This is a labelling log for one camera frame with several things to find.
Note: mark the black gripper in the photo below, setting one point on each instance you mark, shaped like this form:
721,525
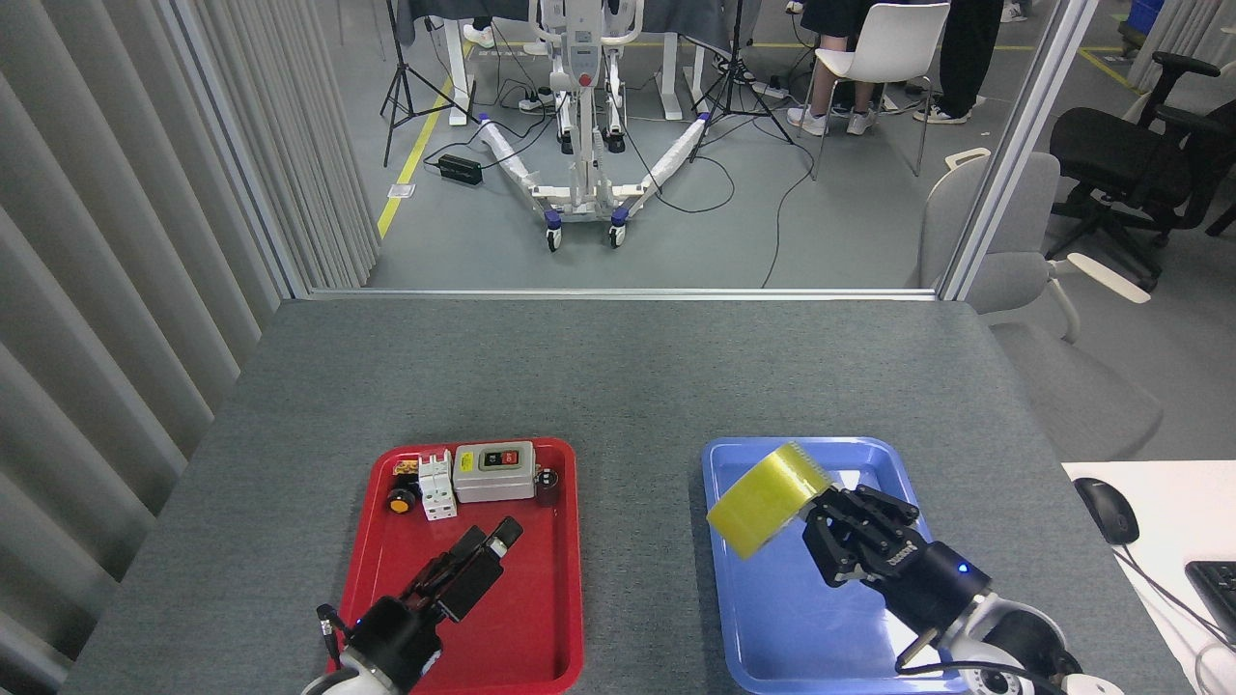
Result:
396,642
932,584

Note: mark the yellow tape roll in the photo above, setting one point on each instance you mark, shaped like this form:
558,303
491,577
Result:
763,502

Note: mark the red plastic tray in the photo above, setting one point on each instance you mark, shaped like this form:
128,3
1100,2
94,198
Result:
541,598

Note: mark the white circuit breaker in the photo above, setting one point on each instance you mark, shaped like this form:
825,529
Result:
439,492

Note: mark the orange push button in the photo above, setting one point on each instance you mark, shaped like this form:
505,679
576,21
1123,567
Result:
400,501

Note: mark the blue plastic tray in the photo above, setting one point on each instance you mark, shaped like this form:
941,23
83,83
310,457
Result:
772,618

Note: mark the black computer mouse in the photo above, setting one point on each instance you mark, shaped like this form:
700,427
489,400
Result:
1109,510

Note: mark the white side table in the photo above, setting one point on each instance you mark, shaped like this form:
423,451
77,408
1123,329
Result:
1173,512

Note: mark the black keyboard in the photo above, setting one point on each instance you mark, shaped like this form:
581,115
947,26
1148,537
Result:
1219,594

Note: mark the grey office chair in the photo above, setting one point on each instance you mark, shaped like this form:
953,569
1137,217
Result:
1024,203

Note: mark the black power adapter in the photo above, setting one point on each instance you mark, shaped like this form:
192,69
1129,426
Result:
461,170

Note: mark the seated person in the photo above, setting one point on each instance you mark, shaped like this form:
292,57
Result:
821,97

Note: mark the black office chair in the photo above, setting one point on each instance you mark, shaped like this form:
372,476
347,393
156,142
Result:
1110,154

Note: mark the white wheeled stand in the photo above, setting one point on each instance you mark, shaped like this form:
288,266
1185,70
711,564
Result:
582,145

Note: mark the grey ribbed partition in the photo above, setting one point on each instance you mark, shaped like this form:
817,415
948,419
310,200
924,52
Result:
97,290

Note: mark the standing person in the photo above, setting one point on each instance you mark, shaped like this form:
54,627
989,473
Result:
966,58

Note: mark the white power strip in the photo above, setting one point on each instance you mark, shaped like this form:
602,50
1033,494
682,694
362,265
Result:
536,100

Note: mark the white plastic chair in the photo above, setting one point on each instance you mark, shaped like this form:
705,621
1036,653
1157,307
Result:
888,39

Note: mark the desk with white legs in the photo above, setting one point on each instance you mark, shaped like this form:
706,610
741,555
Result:
456,87

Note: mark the black tripod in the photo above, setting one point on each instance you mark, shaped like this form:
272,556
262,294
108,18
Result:
394,58
740,48

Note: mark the blue storage bin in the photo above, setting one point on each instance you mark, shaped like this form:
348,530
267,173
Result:
1144,14

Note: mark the grey push button switch box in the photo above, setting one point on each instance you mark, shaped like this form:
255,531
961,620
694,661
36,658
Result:
492,481

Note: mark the black cylindrical knob switch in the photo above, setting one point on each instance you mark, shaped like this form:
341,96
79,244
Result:
547,490

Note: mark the silver frame rail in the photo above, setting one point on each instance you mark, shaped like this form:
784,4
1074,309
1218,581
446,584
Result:
618,293

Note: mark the silver frame post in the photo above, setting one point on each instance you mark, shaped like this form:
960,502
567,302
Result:
1019,145

